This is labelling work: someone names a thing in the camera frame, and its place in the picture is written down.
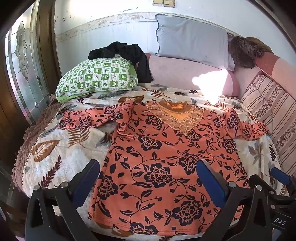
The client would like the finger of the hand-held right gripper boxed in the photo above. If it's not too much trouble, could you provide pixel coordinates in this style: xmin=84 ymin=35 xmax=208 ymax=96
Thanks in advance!
xmin=269 ymin=166 xmax=296 ymax=202

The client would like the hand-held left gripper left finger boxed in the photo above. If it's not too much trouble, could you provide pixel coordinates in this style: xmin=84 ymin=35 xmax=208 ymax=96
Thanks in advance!
xmin=25 ymin=159 xmax=100 ymax=241

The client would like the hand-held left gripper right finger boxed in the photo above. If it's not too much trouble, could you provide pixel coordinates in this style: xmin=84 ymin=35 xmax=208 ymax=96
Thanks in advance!
xmin=196 ymin=159 xmax=275 ymax=241

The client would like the orange floral shirt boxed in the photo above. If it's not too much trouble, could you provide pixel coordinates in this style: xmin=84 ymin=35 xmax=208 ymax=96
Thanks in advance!
xmin=58 ymin=98 xmax=270 ymax=235

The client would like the white leaf print blanket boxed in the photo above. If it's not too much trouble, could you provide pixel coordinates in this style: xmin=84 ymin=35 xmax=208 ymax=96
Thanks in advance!
xmin=22 ymin=82 xmax=289 ymax=241

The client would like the brown crocheted bedspread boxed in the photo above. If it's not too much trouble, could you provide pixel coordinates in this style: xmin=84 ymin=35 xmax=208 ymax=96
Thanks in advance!
xmin=11 ymin=102 xmax=65 ymax=193

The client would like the striped floral cushion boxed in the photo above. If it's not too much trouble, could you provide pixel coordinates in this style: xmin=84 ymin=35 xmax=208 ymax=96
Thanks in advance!
xmin=239 ymin=74 xmax=296 ymax=172

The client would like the green checkered pillow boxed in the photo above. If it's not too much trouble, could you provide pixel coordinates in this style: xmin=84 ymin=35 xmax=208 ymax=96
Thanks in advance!
xmin=55 ymin=54 xmax=139 ymax=103

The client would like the pink brown sofa cushion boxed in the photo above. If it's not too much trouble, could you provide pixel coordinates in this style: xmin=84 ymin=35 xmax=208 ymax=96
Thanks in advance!
xmin=233 ymin=51 xmax=296 ymax=109

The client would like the pink bolster cushion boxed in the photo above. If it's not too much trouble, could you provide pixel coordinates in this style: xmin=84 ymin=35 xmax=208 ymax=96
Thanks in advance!
xmin=144 ymin=53 xmax=241 ymax=96

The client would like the stained glass door panel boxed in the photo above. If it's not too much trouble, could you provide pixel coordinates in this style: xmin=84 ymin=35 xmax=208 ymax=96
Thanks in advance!
xmin=5 ymin=7 xmax=50 ymax=127

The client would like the black garment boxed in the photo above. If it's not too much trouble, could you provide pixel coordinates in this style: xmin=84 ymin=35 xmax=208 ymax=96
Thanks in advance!
xmin=88 ymin=42 xmax=153 ymax=83

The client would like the brown furry cushion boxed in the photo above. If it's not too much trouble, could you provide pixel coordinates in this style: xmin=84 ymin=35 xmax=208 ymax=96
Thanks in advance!
xmin=228 ymin=36 xmax=273 ymax=69

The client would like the wooden wardrobe with mirrors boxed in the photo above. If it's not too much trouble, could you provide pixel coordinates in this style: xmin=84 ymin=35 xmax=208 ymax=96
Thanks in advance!
xmin=0 ymin=0 xmax=63 ymax=163

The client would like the grey pillow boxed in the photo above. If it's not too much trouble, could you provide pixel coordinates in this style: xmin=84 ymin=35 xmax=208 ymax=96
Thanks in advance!
xmin=154 ymin=13 xmax=235 ymax=72

